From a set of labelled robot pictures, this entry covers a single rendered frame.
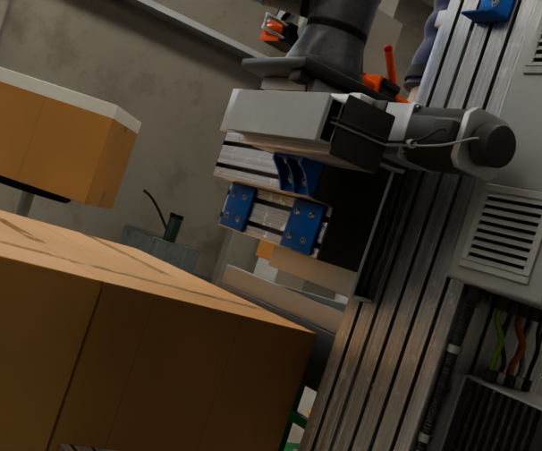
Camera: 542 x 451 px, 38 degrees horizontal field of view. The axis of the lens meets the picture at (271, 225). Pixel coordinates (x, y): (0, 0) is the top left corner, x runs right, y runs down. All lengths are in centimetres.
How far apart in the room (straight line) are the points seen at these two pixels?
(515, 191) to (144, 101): 713
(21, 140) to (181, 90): 516
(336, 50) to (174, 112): 688
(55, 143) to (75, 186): 19
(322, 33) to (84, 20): 658
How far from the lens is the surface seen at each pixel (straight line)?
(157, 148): 823
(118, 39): 806
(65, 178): 317
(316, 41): 145
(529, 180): 117
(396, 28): 352
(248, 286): 233
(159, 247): 735
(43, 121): 323
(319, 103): 112
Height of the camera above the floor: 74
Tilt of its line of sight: 1 degrees up
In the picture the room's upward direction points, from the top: 19 degrees clockwise
